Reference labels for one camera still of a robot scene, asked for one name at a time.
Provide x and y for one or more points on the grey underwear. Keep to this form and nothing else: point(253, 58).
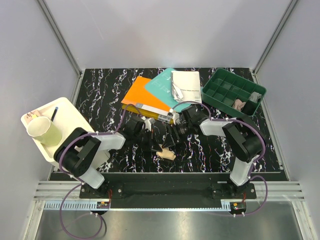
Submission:
point(255, 97)

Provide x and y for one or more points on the blue black pen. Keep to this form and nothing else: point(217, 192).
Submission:
point(54, 113)

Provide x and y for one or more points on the green paper cup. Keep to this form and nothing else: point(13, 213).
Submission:
point(43, 130)

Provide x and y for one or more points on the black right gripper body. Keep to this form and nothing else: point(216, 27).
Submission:
point(179, 130)

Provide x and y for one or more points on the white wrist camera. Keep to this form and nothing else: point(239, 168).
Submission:
point(148, 122)
point(175, 116)

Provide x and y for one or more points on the pink sticky note pad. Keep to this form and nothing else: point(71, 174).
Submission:
point(33, 115)

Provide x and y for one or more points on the white Canon safety booklet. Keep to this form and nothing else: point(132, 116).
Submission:
point(185, 86)

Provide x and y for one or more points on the cream plastic bin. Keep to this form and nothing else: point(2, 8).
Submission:
point(66, 119)

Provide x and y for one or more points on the green compartment tray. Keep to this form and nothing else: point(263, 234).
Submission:
point(225, 85)

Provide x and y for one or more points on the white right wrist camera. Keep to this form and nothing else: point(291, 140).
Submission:
point(175, 116)

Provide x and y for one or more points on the yellow binder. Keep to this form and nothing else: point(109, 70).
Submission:
point(150, 114)

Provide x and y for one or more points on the orange folder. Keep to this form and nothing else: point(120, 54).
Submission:
point(140, 98)

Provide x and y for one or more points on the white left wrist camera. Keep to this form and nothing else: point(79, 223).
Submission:
point(148, 122)

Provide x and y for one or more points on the pink rolled underwear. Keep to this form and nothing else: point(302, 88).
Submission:
point(238, 105)

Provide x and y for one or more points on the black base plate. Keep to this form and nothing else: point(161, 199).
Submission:
point(166, 191)

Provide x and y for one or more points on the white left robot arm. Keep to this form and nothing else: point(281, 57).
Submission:
point(79, 150)

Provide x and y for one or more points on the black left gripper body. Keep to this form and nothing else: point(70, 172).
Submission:
point(145, 139)

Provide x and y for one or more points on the beige underwear navy trim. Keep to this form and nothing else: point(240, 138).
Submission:
point(166, 154)

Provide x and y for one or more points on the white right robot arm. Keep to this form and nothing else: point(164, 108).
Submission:
point(246, 141)

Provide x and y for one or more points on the teal plastic board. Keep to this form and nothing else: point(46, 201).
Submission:
point(160, 87)

